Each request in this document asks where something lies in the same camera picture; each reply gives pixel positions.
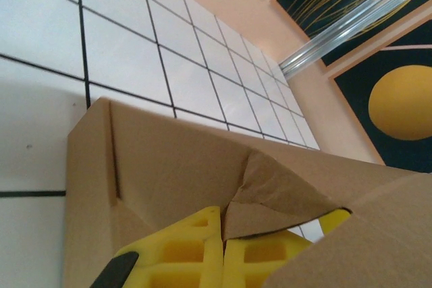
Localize aluminium corner post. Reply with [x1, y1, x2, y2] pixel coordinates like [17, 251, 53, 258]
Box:
[278, 0, 432, 78]

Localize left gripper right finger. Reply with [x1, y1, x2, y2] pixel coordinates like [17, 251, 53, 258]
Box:
[222, 208, 354, 288]

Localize panel yellow oval pink feathers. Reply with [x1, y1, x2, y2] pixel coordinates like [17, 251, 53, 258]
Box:
[332, 43, 432, 176]

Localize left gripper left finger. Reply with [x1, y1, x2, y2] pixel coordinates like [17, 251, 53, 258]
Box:
[89, 205, 224, 288]

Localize brown cardboard box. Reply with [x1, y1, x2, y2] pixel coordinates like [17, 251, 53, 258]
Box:
[66, 96, 432, 288]

